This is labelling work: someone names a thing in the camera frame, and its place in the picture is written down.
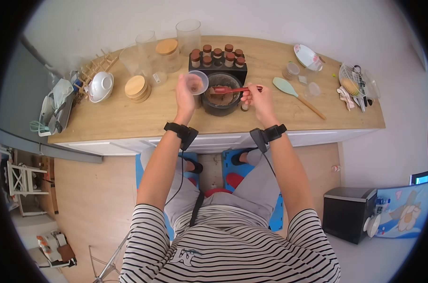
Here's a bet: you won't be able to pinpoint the wide clear glass jar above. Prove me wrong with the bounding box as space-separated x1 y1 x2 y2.
119 44 144 76

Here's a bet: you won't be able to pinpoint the tall clear glass jar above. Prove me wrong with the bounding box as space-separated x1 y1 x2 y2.
175 19 202 57
135 30 158 76

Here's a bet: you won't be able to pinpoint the person's right fingers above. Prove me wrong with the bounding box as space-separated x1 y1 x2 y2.
240 83 263 107

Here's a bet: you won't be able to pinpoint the wooden dish rack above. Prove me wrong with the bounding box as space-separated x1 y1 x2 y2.
77 49 120 95

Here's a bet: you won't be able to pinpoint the white counter cabinet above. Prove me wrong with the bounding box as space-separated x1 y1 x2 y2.
54 128 378 156

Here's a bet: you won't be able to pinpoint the floral white plate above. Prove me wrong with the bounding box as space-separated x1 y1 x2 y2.
293 43 323 71

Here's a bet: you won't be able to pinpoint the red silicone spatula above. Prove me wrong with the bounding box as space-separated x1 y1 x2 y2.
213 86 263 95

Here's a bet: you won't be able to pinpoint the group of brown-lidded spice jars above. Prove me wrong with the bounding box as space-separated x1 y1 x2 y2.
190 44 246 69

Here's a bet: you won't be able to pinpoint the person's body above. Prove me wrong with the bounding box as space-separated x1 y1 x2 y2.
119 193 342 283

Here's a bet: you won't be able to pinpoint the small clear plastic cup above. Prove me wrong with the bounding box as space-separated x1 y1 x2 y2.
184 70 209 96

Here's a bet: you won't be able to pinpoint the glass jar with wooden lid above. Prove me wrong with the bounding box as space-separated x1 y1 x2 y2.
155 38 182 74

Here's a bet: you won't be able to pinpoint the empty clear plastic cup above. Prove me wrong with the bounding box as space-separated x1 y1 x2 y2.
304 82 321 100

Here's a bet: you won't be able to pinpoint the white cloth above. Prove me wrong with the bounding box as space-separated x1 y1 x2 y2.
337 86 356 111

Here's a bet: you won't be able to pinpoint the black spice rack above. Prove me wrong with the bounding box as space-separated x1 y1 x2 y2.
188 51 248 85

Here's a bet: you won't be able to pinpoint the person's right hand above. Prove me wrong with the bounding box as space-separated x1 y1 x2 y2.
240 83 279 129

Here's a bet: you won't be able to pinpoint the black wrist band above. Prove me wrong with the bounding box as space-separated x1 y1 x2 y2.
164 122 199 152
249 124 287 153

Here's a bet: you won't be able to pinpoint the black bowl with brown powder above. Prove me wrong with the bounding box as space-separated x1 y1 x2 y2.
200 72 244 117

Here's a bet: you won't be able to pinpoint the white wooden chair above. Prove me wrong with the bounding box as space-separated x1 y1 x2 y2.
6 160 50 217

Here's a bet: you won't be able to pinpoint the person's legs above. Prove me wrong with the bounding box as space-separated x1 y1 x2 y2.
140 146 282 231

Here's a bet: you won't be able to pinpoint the white bowl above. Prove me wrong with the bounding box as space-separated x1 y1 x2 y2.
89 71 115 103

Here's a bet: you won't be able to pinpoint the red stool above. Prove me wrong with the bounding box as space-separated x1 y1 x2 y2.
188 172 245 198

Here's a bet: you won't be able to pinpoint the black box appliance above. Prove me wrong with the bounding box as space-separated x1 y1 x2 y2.
322 187 378 245

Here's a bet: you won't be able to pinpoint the person's left hand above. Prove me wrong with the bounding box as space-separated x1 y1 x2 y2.
175 74 197 123

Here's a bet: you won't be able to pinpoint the blue flower-print board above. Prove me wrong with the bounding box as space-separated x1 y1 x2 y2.
376 180 428 240

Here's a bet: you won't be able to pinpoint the tray of kitchen utensils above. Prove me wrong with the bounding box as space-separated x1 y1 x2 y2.
29 70 81 137

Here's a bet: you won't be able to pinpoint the metal chair frame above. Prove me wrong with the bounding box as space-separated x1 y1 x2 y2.
88 232 130 283

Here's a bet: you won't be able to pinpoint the stack of wooden lids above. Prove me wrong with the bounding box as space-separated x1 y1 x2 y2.
124 75 152 104

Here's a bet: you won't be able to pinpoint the clear cup with brown contents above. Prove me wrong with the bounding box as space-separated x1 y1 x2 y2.
283 62 301 81

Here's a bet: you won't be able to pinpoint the bundle of black utensils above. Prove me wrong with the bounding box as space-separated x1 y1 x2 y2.
353 65 374 113

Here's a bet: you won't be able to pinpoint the small clear labelled jar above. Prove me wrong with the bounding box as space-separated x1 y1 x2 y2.
151 71 168 86

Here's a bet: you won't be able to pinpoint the green spatula with wooden handle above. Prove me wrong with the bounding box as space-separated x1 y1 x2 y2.
272 77 327 121

